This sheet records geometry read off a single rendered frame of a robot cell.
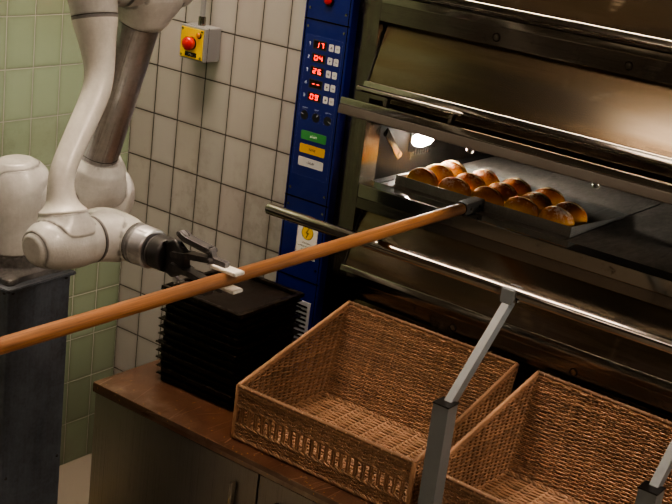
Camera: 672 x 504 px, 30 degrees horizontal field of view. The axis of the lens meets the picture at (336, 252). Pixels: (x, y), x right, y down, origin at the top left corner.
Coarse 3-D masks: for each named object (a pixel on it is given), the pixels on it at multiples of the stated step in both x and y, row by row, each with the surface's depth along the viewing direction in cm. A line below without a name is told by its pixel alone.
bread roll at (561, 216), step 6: (546, 210) 326; (552, 210) 325; (558, 210) 324; (564, 210) 325; (540, 216) 327; (546, 216) 325; (552, 216) 324; (558, 216) 324; (564, 216) 323; (570, 216) 324; (558, 222) 323; (564, 222) 323; (570, 222) 323
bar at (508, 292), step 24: (288, 216) 315; (432, 264) 291; (504, 288) 280; (504, 312) 279; (552, 312) 275; (576, 312) 271; (624, 336) 265; (648, 336) 262; (480, 360) 276; (456, 384) 273; (432, 408) 271; (456, 408) 271; (432, 432) 272; (432, 456) 273; (432, 480) 274
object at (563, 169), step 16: (352, 112) 326; (368, 112) 323; (400, 128) 317; (416, 128) 315; (432, 128) 312; (464, 144) 307; (480, 144) 304; (512, 160) 299; (528, 160) 297; (544, 160) 295; (576, 176) 290; (592, 176) 288; (608, 176) 286; (640, 192) 281; (656, 192) 279
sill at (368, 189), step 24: (360, 192) 347; (384, 192) 342; (408, 192) 344; (456, 216) 330; (480, 216) 330; (504, 240) 322; (528, 240) 318; (552, 240) 316; (576, 264) 311; (600, 264) 307; (624, 264) 304; (648, 288) 300
